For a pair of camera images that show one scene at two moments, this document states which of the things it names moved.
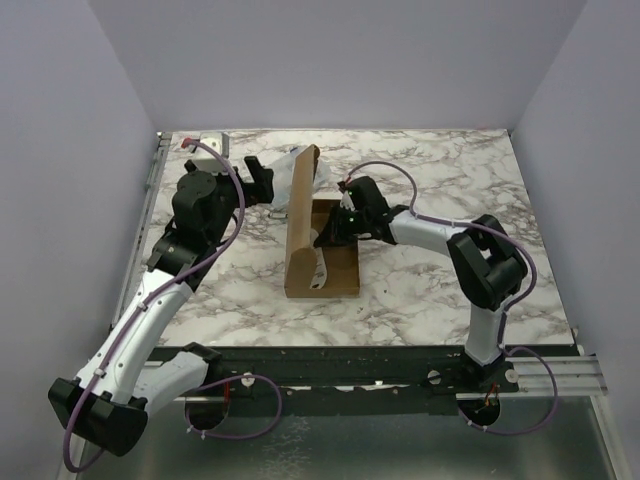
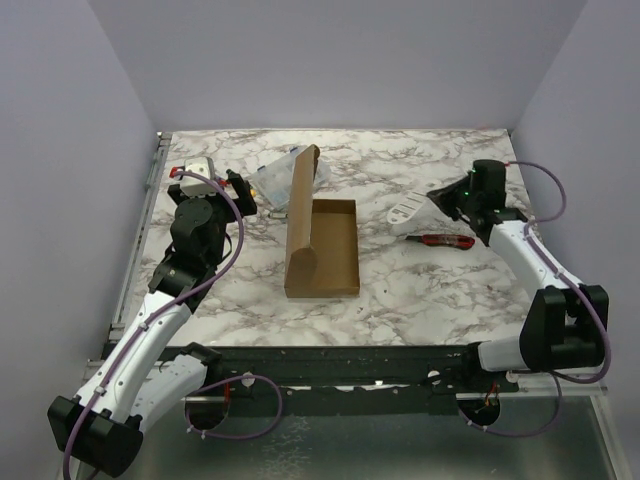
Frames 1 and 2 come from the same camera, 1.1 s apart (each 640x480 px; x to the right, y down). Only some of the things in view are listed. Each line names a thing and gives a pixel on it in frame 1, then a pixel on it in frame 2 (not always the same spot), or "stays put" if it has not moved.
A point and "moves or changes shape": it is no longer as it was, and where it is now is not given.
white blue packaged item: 321,277 moves or changes shape
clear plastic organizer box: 282,172 stays put
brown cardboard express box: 304,217 stays put
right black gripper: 343,220 -> 451,198
